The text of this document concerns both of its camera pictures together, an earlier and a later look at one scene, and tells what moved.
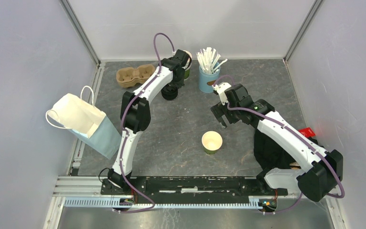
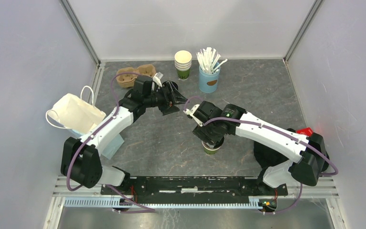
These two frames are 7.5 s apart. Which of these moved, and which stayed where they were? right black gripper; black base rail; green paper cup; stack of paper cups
Moved: right black gripper
Stayed: green paper cup; stack of paper cups; black base rail
